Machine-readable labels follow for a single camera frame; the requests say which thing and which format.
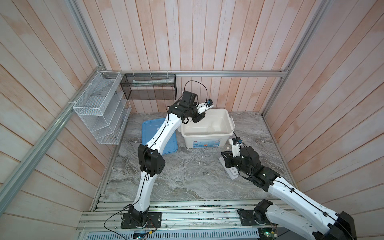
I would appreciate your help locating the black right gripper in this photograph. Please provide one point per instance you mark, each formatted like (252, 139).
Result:
(227, 160)

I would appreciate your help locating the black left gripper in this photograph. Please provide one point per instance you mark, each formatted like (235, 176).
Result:
(198, 117)

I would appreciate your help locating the small clear glass beaker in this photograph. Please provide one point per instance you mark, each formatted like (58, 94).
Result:
(210, 130)

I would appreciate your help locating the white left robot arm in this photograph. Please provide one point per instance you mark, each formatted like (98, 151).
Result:
(150, 156)

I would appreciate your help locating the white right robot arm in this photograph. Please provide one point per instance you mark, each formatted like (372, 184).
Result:
(313, 221)

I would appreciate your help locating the white test tube rack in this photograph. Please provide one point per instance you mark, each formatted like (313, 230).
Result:
(232, 172)

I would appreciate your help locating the white plastic storage bin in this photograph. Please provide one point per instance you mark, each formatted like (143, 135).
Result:
(195, 134)

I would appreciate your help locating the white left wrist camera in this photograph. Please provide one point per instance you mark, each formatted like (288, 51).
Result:
(203, 107)

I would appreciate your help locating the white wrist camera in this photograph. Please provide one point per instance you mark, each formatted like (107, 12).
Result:
(236, 146)
(203, 107)

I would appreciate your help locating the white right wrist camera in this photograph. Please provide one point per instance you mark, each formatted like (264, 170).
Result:
(236, 146)

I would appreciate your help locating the black wire mesh basket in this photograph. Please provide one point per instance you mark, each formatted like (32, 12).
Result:
(149, 87)

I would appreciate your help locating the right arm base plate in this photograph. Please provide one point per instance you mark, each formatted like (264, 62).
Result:
(251, 218)

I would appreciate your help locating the aluminium frame rail back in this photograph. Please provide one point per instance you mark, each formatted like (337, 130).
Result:
(231, 73)

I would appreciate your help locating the aluminium frame rail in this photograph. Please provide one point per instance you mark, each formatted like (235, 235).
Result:
(25, 168)
(231, 73)

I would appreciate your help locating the white wire mesh shelf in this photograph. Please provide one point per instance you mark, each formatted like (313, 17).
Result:
(102, 108)

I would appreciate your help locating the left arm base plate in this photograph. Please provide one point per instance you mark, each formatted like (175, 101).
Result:
(148, 220)

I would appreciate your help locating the aluminium frame rail left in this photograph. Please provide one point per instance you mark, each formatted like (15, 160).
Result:
(25, 168)

